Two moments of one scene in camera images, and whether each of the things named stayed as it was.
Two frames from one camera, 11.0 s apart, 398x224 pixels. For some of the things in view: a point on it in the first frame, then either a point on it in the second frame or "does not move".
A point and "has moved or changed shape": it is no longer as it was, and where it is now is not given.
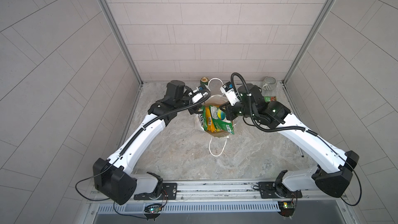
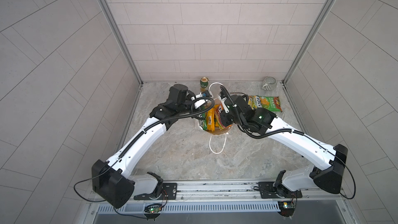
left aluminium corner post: [107, 7] does not move
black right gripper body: [238, 109] does not move
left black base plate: [169, 192] does not move
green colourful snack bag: [218, 117] has moved or changed shape
